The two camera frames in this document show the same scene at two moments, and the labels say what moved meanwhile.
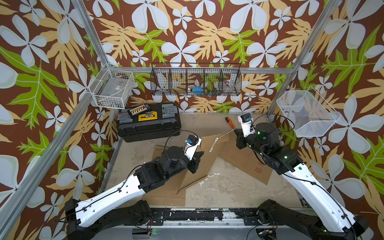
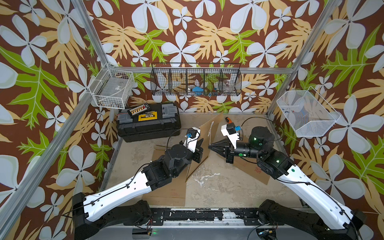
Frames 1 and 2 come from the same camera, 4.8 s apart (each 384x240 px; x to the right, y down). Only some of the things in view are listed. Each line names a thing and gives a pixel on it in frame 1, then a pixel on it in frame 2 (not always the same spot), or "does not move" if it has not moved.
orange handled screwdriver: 229,120 does not move
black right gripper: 240,138 -> 227,151
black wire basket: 196,79 does not move
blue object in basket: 198,90 does not move
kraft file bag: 246,160 does not move
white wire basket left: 110,88 does not move
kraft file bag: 212,146 -> 208,131
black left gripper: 193,162 -> 195,154
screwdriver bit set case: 139,109 does not move
